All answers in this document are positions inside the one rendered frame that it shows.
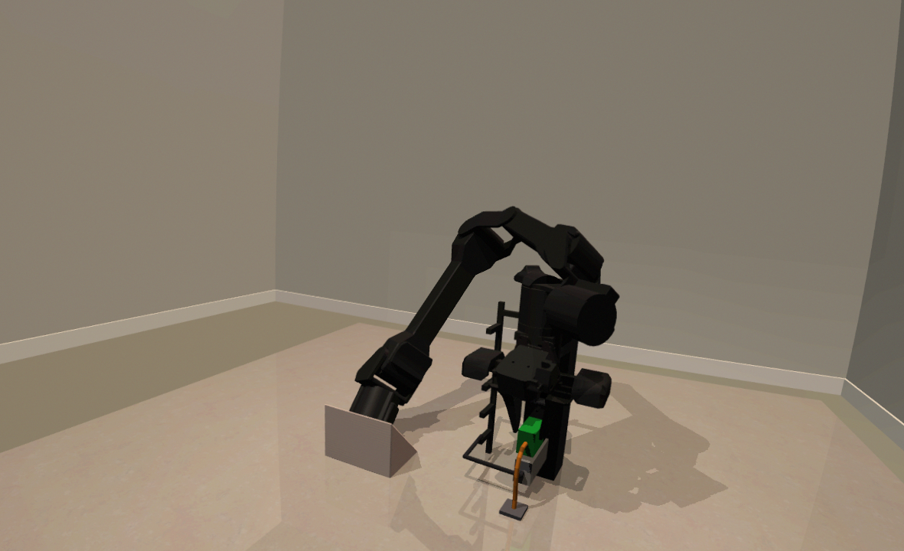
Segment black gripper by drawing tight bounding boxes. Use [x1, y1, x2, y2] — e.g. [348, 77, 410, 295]
[462, 321, 612, 441]

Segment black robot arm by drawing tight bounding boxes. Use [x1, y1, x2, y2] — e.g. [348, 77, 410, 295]
[350, 207, 620, 425]

